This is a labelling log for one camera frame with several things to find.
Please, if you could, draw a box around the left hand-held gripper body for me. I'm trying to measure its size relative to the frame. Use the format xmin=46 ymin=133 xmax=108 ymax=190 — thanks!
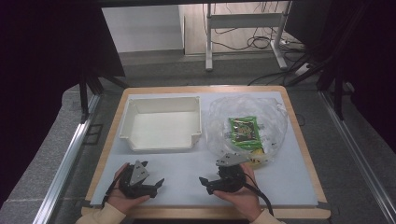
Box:
xmin=119 ymin=160 xmax=157 ymax=200

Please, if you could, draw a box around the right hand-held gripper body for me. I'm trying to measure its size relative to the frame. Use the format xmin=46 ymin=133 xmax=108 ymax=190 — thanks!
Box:
xmin=214 ymin=152 xmax=251 ymax=194

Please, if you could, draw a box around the white plastic bin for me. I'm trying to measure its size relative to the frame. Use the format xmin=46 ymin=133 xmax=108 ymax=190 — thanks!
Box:
xmin=119 ymin=95 xmax=203 ymax=153

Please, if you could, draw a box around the green snack packet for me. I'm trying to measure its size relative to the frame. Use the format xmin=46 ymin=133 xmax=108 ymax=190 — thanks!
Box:
xmin=228 ymin=116 xmax=264 ymax=151

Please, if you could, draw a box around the clear plastic bag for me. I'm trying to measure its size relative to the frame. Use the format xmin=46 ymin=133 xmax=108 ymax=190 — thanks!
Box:
xmin=205 ymin=94 xmax=289 ymax=166

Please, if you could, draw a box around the person's right hand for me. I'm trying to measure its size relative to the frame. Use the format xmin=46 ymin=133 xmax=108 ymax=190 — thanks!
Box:
xmin=213 ymin=163 xmax=262 ymax=222

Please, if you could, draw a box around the person's left hand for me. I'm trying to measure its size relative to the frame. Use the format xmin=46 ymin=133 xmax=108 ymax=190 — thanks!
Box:
xmin=106 ymin=162 xmax=152 ymax=216

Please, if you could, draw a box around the yellow snack packet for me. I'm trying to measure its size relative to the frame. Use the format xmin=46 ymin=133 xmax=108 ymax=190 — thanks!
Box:
xmin=248 ymin=148 xmax=269 ymax=168

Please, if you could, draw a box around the black metal stand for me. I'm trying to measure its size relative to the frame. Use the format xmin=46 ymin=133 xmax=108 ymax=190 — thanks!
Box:
xmin=78 ymin=70 xmax=129 ymax=124
xmin=286 ymin=0 xmax=370 ymax=121

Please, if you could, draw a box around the white power strip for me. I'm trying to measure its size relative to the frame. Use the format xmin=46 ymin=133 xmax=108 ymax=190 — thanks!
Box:
xmin=293 ymin=63 xmax=311 ymax=77

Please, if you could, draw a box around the black curtain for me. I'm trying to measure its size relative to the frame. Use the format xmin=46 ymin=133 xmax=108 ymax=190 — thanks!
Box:
xmin=284 ymin=0 xmax=396 ymax=154
xmin=0 ymin=0 xmax=126 ymax=208

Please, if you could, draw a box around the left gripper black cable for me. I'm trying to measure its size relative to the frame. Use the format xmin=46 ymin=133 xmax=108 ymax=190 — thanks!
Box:
xmin=101 ymin=169 xmax=125 ymax=209

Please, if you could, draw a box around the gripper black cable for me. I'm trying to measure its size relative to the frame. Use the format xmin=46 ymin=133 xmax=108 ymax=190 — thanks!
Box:
xmin=101 ymin=169 xmax=125 ymax=209
xmin=242 ymin=174 xmax=276 ymax=217

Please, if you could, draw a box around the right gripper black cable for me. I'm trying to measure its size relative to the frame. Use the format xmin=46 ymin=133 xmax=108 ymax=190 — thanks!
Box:
xmin=242 ymin=174 xmax=276 ymax=217

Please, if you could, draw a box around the aluminium rail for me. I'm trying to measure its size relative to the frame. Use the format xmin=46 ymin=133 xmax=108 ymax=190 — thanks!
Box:
xmin=32 ymin=93 xmax=103 ymax=224
xmin=320 ymin=90 xmax=396 ymax=224

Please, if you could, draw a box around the long black floor cable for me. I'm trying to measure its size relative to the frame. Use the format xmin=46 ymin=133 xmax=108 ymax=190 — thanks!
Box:
xmin=247 ymin=68 xmax=292 ymax=87

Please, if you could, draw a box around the coiled black floor cable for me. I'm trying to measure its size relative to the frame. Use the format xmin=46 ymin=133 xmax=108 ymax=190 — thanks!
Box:
xmin=247 ymin=35 xmax=276 ymax=50

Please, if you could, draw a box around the white metal desk frame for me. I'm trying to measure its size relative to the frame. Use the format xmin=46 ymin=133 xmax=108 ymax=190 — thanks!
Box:
xmin=205 ymin=2 xmax=292 ymax=72

